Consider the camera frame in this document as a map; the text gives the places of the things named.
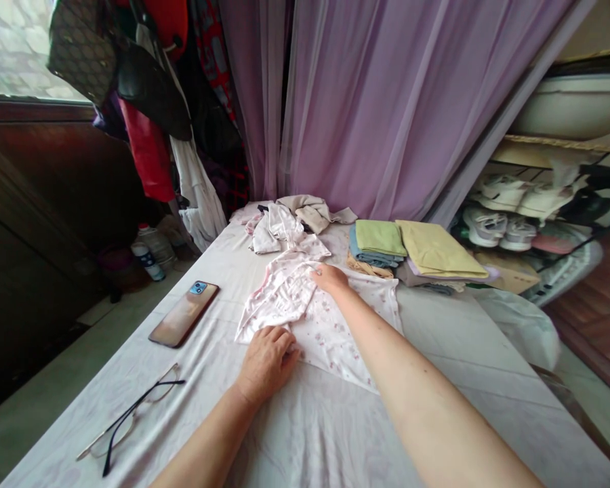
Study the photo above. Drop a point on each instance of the crumpled beige garment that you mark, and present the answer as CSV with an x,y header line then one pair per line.
x,y
315,211

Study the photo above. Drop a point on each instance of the cardboard box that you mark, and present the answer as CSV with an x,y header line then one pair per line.
x,y
511,272

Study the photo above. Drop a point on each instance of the smartphone with blue camera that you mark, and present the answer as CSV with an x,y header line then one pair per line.
x,y
184,314

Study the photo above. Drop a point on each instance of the folded lavender cloth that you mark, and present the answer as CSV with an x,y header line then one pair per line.
x,y
417,277

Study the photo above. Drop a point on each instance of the person's right fingers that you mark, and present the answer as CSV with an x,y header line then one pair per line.
x,y
317,274

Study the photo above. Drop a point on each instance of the white hanging garment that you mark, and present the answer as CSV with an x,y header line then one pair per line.
x,y
195,198

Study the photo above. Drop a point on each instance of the person's left hand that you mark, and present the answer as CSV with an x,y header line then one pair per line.
x,y
267,363

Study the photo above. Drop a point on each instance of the folded green cloth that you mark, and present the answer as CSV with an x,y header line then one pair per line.
x,y
378,238

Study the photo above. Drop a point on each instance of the brown patterned handbag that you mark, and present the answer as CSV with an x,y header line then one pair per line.
x,y
79,51

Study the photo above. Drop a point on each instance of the black handbag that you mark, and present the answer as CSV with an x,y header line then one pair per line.
x,y
152,86

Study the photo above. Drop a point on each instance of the folded blue cloth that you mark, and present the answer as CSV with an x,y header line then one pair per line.
x,y
371,258

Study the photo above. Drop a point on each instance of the folded yellow cloth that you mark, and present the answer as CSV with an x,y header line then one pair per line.
x,y
439,249

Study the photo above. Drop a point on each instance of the white basin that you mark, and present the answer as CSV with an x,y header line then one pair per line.
x,y
572,109

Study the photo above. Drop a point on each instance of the white pink printed garment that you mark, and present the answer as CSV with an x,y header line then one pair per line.
x,y
335,330

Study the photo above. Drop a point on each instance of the purple curtain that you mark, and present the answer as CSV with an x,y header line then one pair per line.
x,y
386,101

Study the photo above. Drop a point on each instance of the white plastic bag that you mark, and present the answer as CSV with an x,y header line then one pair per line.
x,y
523,325

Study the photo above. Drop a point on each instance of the red hanging garment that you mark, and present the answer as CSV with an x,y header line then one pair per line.
x,y
145,147

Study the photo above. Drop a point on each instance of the thin-framed eyeglasses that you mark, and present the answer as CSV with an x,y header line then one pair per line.
x,y
132,419

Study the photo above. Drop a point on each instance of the crumpled white garment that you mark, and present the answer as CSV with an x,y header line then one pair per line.
x,y
279,229

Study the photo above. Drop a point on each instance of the window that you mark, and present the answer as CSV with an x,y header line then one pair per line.
x,y
15,48

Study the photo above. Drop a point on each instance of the person's right hand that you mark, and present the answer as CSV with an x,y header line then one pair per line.
x,y
332,278

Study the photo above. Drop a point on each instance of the shoe rack with shoes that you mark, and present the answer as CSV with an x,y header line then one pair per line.
x,y
539,213

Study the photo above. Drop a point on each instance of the small white plastic bottle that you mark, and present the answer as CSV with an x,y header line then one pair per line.
x,y
147,262

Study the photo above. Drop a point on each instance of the white bed sheet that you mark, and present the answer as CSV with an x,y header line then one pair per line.
x,y
437,366

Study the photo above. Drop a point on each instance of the large clear plastic bottle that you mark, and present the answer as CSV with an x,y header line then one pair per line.
x,y
157,244

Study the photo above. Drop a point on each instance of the folded beige patterned cloth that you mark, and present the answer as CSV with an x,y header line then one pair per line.
x,y
368,270

